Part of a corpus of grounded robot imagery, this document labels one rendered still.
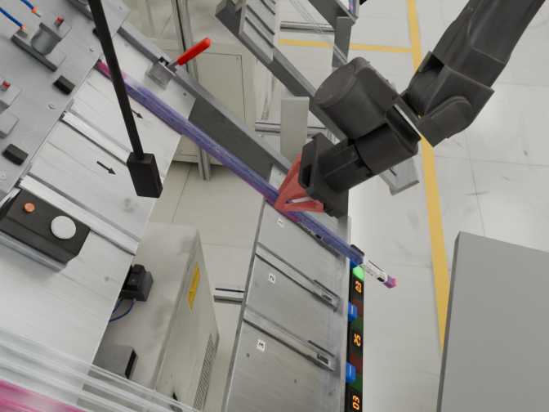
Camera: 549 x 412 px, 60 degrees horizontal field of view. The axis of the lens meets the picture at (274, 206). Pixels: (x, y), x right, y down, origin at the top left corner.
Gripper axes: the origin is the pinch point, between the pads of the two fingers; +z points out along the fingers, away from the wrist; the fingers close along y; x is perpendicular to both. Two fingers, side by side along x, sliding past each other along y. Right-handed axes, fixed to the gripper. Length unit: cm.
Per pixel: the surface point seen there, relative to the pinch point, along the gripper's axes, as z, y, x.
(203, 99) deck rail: 9.4, -18.5, -11.9
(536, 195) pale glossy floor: 2, -101, 135
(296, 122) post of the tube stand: 14.0, -39.4, 12.2
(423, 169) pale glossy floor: 33, -110, 103
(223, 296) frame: 58, -21, 34
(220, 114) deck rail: 9.6, -18.5, -8.0
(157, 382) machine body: 41.4, 13.6, 12.3
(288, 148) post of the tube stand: 20.5, -39.3, 16.7
